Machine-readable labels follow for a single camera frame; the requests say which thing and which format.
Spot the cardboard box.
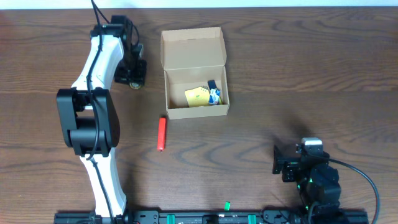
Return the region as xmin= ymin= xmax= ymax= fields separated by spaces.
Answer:
xmin=160 ymin=27 xmax=230 ymax=119

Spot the red marker pen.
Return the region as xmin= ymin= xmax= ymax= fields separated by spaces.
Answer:
xmin=157 ymin=117 xmax=167 ymax=151

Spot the yellow highlighter with blue cap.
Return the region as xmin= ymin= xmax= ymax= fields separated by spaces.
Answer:
xmin=208 ymin=80 xmax=223 ymax=105

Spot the small white blue box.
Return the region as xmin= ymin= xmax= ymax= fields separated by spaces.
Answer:
xmin=208 ymin=88 xmax=221 ymax=105

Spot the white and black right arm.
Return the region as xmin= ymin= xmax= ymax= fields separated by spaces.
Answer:
xmin=272 ymin=143 xmax=341 ymax=219

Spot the small green clip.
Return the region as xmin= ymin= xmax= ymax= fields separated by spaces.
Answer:
xmin=224 ymin=202 xmax=231 ymax=211

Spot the black aluminium mounting rail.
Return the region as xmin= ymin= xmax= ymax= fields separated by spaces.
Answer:
xmin=53 ymin=210 xmax=369 ymax=224

